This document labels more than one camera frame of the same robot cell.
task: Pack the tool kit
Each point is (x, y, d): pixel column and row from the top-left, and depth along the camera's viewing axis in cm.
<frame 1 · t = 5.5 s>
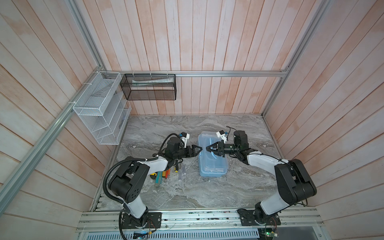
left hand: (198, 151, 87), fingers open
right hand: (207, 149, 82), fingers closed
blue plastic tool box: (211, 164, 86), point 9 cm above the table
yellow black small screwdriver: (176, 166, 94), on the table
clear handled screwdriver: (181, 172, 92), on the table

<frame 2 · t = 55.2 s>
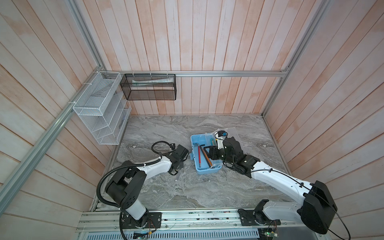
left hand: (176, 165, 91), fingers closed
right hand: (206, 147, 81), fingers open
blue plastic tool box: (202, 162, 95), on the table
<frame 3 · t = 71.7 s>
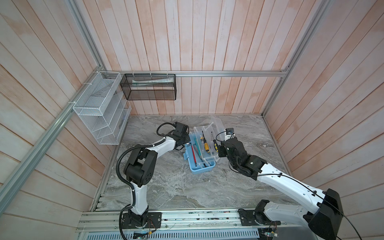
left hand: (187, 140, 98), fingers closed
right hand: (220, 142, 79), fingers closed
yellow handled screwdriver: (205, 144, 88), point 15 cm above the table
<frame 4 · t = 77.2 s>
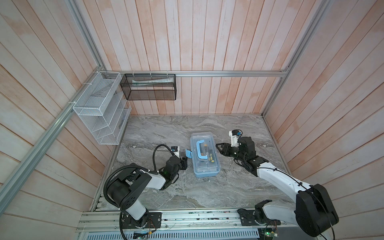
left hand: (184, 158, 92), fingers open
right hand: (218, 145, 85), fingers open
blue plastic tool box: (204, 151, 89), point 11 cm above the table
